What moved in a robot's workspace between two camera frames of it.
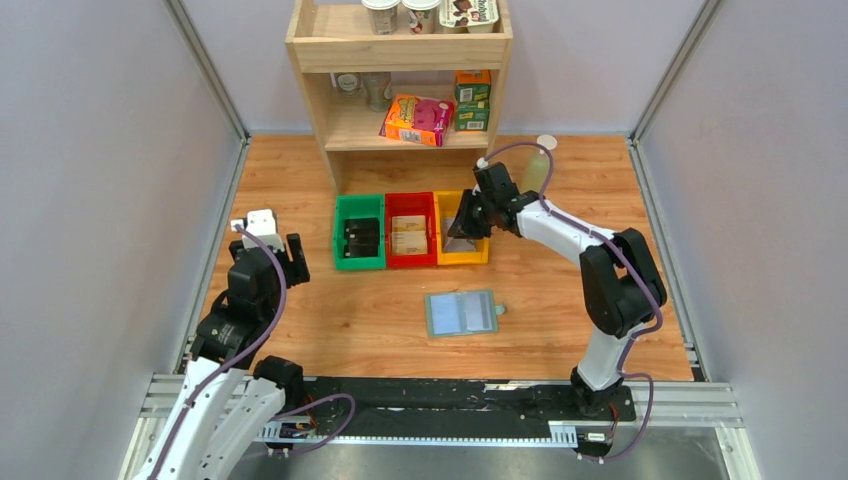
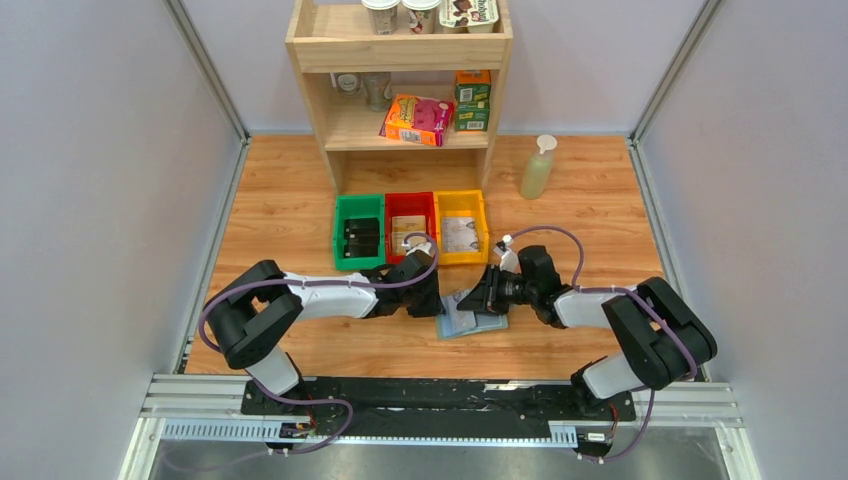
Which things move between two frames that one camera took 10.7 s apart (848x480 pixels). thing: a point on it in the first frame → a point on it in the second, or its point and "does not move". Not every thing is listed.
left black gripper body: [270, 310] → [423, 303]
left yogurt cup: [383, 15] does not move
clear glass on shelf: [377, 89] does not move
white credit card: [460, 245] does not move
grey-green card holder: [461, 313] does not move
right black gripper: [463, 227] → [485, 296]
